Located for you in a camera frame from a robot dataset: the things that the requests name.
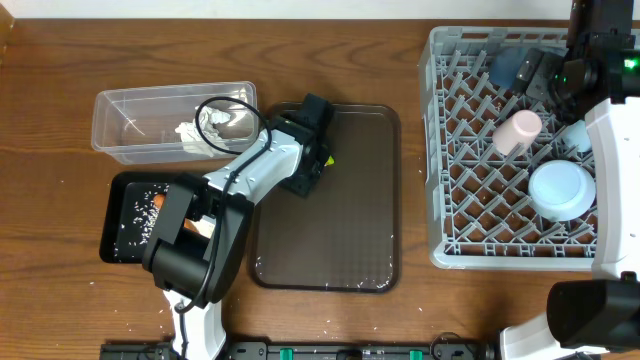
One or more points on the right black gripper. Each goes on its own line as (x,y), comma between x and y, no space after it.
(539,67)

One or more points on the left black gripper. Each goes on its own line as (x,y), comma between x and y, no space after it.
(303,184)

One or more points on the dark blue plate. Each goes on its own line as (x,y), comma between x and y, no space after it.
(505,66)

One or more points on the pink white cup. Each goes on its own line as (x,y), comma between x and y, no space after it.
(519,131)

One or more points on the light blue cup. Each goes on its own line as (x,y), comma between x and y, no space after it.
(576,136)

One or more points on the light blue bowl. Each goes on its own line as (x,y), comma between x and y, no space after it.
(561,190)

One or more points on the white paper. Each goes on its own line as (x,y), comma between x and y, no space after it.
(202,136)

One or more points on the orange carrot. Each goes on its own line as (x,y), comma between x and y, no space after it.
(158,201)

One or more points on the pile of white rice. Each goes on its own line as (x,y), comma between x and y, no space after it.
(135,229)

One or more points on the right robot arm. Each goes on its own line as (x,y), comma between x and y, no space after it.
(599,85)

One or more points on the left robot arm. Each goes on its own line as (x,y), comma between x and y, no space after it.
(195,289)

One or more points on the grey dishwasher rack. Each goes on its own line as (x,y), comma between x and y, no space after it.
(478,208)

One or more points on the brown serving tray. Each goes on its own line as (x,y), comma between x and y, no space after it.
(345,236)

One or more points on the clear plastic bin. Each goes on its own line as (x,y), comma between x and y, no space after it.
(136,125)

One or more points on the black plastic tray bin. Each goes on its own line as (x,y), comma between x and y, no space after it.
(125,210)

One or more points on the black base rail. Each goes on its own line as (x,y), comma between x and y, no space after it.
(449,349)

